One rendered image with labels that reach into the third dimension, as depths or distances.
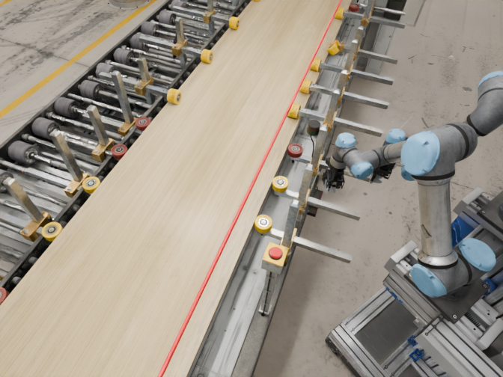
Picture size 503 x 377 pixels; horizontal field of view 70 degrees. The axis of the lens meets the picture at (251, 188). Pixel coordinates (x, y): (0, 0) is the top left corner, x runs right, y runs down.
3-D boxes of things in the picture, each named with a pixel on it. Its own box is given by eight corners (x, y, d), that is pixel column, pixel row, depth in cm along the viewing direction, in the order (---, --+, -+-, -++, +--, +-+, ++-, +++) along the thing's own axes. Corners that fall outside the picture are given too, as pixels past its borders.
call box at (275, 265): (286, 259, 126) (289, 247, 120) (280, 276, 122) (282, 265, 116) (267, 252, 127) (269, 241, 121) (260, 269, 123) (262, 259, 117)
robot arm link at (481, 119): (526, 122, 119) (413, 187, 158) (525, 102, 125) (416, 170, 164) (499, 102, 117) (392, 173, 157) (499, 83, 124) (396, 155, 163)
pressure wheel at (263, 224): (265, 224, 175) (266, 211, 166) (273, 237, 171) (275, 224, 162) (251, 230, 173) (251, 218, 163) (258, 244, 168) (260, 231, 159)
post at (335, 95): (322, 154, 220) (341, 88, 182) (321, 158, 218) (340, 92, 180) (316, 152, 221) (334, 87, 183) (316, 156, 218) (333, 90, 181)
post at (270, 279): (271, 306, 160) (281, 259, 125) (267, 316, 157) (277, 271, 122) (261, 303, 161) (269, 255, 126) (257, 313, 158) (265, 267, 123)
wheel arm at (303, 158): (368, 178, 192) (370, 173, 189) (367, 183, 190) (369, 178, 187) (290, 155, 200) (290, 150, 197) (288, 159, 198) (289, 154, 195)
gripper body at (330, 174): (325, 189, 162) (331, 171, 153) (322, 174, 167) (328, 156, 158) (342, 189, 162) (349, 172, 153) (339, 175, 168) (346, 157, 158)
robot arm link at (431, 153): (473, 291, 116) (469, 124, 100) (436, 309, 112) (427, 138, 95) (441, 274, 127) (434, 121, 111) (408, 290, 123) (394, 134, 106)
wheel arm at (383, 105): (387, 106, 213) (389, 101, 210) (386, 110, 211) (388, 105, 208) (305, 85, 223) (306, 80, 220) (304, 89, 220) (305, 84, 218)
